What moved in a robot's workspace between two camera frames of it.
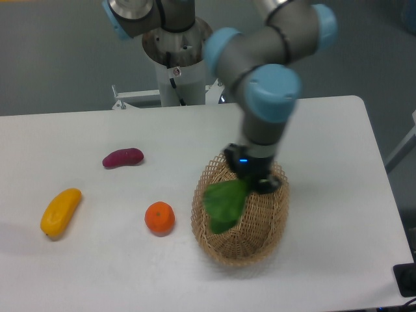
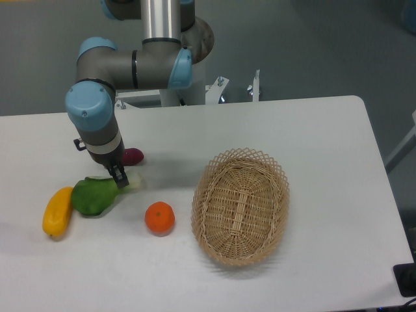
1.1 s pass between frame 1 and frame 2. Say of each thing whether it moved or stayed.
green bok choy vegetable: moved
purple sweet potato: stayed
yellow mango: stayed
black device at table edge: stayed
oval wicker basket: stayed
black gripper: moved
